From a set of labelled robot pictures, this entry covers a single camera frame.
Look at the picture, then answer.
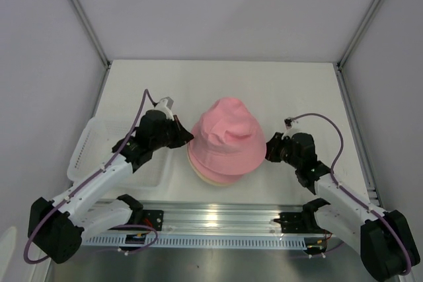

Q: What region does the right aluminium frame post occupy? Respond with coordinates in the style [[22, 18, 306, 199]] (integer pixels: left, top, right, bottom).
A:
[[336, 0, 406, 70]]

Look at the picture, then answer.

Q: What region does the pink bucket hat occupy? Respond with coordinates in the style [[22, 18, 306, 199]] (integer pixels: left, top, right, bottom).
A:
[[188, 97, 266, 175], [188, 149, 262, 184]]

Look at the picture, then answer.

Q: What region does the beige bucket hat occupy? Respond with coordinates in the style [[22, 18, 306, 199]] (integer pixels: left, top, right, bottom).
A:
[[187, 149, 244, 187]]

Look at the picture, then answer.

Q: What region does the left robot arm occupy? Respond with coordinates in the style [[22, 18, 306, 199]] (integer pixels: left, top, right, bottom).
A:
[[24, 110, 194, 264]]

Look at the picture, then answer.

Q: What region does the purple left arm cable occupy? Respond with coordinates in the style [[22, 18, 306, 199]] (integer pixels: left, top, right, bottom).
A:
[[22, 89, 159, 265]]

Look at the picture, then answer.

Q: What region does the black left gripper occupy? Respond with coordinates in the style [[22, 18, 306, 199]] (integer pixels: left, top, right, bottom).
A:
[[151, 115, 193, 151]]

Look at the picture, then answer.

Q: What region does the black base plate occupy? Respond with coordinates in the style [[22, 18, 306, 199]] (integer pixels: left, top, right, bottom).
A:
[[127, 209, 165, 231], [272, 211, 321, 234]]

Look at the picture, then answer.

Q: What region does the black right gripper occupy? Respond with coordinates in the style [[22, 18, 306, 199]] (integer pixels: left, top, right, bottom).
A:
[[256, 132, 301, 169]]

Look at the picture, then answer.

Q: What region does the white slotted cable duct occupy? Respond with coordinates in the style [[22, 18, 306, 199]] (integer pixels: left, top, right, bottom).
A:
[[83, 232, 323, 250]]

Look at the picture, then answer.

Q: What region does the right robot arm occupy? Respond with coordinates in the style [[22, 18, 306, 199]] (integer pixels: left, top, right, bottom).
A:
[[266, 133, 420, 281]]

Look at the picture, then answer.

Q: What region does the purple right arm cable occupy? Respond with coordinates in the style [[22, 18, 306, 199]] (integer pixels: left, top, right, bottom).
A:
[[292, 113, 412, 276]]

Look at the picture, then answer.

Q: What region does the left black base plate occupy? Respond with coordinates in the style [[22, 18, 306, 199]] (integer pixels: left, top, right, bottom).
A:
[[127, 209, 165, 231]]

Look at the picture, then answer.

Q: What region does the aluminium mounting rail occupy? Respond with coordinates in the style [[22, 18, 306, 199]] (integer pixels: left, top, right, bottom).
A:
[[82, 201, 397, 235]]

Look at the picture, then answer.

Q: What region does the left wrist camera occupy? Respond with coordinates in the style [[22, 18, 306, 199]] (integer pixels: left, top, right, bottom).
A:
[[154, 96, 174, 120]]

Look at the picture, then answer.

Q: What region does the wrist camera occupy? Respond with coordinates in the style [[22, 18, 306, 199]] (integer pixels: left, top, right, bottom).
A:
[[154, 96, 174, 120], [282, 118, 299, 138]]

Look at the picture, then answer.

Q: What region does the left aluminium frame post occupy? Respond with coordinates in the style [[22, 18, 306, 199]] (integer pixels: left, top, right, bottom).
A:
[[68, 0, 110, 69]]

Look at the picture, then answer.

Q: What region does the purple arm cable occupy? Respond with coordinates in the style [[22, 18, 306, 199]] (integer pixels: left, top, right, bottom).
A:
[[292, 113, 412, 276], [22, 89, 159, 265]]

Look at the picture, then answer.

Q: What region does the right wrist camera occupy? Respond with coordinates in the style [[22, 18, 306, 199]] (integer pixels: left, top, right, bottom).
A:
[[282, 118, 299, 138]]

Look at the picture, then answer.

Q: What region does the white plastic basket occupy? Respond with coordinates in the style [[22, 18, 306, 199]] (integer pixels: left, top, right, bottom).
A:
[[67, 116, 173, 190]]

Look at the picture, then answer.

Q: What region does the aluminium frame post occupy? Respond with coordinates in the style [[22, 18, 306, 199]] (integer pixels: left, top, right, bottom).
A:
[[68, 0, 110, 69], [336, 0, 406, 70]]

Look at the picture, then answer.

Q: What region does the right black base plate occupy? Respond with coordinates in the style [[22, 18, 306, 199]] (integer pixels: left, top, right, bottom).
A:
[[272, 211, 321, 234]]

